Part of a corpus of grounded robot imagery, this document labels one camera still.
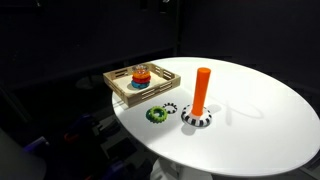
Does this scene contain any light green bumpy ring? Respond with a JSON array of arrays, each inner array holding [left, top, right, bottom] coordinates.
[[145, 105, 169, 125]]

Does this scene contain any wooden slatted tray box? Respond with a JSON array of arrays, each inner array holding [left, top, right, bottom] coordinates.
[[102, 62, 182, 109]]

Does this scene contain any blue bumpy ring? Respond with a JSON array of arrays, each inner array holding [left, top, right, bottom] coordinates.
[[130, 79, 151, 90]]

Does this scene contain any red bumpy ring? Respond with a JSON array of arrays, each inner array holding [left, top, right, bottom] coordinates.
[[131, 75, 152, 85]]

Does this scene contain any orange bumpy ring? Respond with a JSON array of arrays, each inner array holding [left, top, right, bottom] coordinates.
[[132, 71, 151, 81]]

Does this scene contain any small black white striped ring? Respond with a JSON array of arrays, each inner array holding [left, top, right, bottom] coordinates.
[[161, 102, 179, 115]]

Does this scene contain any clear ring with beads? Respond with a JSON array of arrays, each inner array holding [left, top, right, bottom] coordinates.
[[131, 64, 151, 76]]

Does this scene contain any orange stacking post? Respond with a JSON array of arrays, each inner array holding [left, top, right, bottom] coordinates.
[[190, 67, 212, 117]]

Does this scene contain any large black white striped ring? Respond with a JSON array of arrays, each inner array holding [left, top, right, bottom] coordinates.
[[180, 103, 213, 128]]

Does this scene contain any white table pedestal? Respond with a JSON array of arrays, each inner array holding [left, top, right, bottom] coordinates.
[[149, 156, 214, 180]]

